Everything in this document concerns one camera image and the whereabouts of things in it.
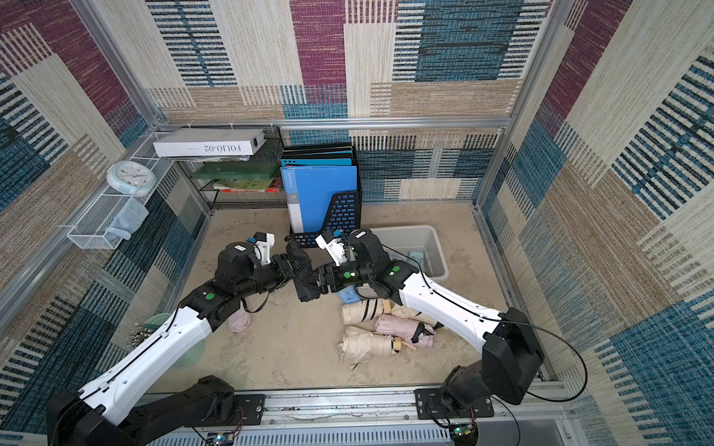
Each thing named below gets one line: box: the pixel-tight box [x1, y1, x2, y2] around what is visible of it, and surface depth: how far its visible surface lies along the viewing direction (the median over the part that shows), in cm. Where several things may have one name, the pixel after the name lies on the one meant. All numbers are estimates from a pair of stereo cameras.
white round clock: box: [106, 160, 158, 197], surface depth 76 cm
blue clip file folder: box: [279, 165, 358, 234], surface depth 94 cm
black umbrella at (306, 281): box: [286, 240, 321, 302], surface depth 73 cm
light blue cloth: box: [105, 196, 150, 241], surface depth 70 cm
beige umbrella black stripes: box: [339, 298, 384, 327], surface depth 89 cm
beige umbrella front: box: [337, 325, 402, 371], surface depth 81 cm
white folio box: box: [153, 128, 267, 158], surface depth 81 cm
